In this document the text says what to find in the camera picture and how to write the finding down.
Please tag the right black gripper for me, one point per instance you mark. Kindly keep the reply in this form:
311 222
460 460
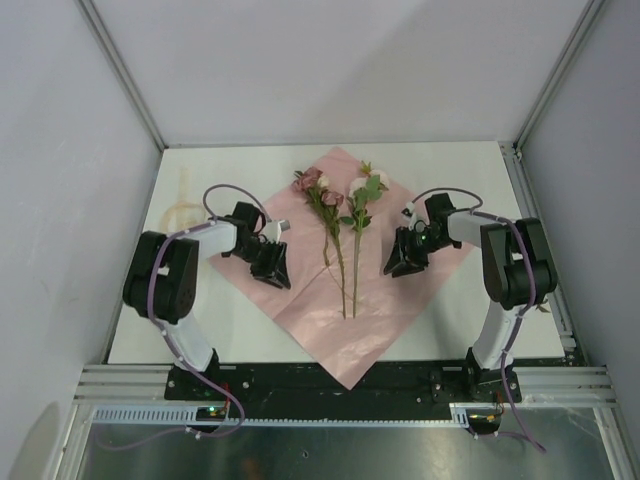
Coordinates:
404 262

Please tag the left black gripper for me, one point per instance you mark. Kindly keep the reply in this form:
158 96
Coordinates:
274 269

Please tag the pink wrapping paper sheet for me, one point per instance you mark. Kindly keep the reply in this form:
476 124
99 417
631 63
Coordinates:
340 310

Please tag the light pink rose stem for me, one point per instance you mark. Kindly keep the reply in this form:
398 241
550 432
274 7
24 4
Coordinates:
367 188

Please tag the dark pink rose stem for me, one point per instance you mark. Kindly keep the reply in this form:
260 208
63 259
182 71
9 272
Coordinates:
326 203

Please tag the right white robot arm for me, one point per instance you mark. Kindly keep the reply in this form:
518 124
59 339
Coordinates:
518 272

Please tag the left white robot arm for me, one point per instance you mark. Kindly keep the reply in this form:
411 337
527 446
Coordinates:
161 282

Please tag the cream ribbon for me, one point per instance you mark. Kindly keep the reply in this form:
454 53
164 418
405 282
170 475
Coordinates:
183 213

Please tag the small dry leaf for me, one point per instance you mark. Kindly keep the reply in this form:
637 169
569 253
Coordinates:
543 306

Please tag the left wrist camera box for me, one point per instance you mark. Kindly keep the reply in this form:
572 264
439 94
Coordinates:
274 229

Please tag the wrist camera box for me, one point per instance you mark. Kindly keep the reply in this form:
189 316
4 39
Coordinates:
409 214
274 229

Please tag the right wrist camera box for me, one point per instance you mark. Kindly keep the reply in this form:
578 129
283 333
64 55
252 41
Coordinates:
409 214

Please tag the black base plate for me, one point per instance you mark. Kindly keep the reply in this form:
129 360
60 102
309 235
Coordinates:
389 391

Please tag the aluminium frame rail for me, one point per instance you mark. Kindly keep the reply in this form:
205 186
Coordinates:
122 384

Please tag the white cable duct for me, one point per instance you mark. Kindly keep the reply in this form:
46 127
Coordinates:
198 416

